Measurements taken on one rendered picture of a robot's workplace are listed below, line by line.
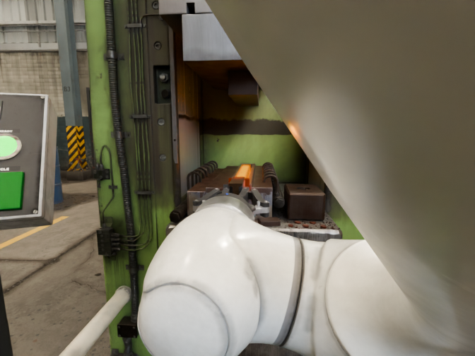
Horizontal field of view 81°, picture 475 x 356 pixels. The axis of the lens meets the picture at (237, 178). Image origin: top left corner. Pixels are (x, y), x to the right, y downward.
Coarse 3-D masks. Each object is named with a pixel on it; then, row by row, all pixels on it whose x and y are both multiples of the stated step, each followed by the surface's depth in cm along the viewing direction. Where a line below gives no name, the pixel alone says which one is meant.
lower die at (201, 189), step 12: (216, 168) 107; (228, 168) 99; (252, 168) 91; (204, 180) 80; (216, 180) 75; (252, 180) 73; (192, 192) 66; (204, 192) 65; (264, 192) 64; (192, 204) 66
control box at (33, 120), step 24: (0, 96) 59; (24, 96) 60; (48, 96) 62; (0, 120) 57; (24, 120) 59; (48, 120) 61; (24, 144) 57; (48, 144) 60; (0, 168) 54; (24, 168) 55; (48, 168) 59; (24, 192) 54; (48, 192) 58; (0, 216) 51; (24, 216) 52; (48, 216) 57
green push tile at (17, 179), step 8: (0, 176) 53; (8, 176) 53; (16, 176) 54; (24, 176) 55; (0, 184) 52; (8, 184) 53; (16, 184) 53; (0, 192) 52; (8, 192) 52; (16, 192) 53; (0, 200) 52; (8, 200) 52; (16, 200) 52; (0, 208) 51; (8, 208) 51; (16, 208) 52
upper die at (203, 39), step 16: (192, 16) 59; (208, 16) 59; (192, 32) 60; (208, 32) 60; (224, 32) 59; (192, 48) 60; (208, 48) 60; (224, 48) 60; (192, 64) 64; (208, 64) 64; (224, 64) 64; (240, 64) 64; (208, 80) 83; (224, 80) 83
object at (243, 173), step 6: (240, 168) 84; (246, 168) 84; (240, 174) 72; (246, 174) 72; (228, 180) 63; (234, 180) 58; (240, 180) 58; (246, 180) 63; (234, 186) 55; (234, 192) 55
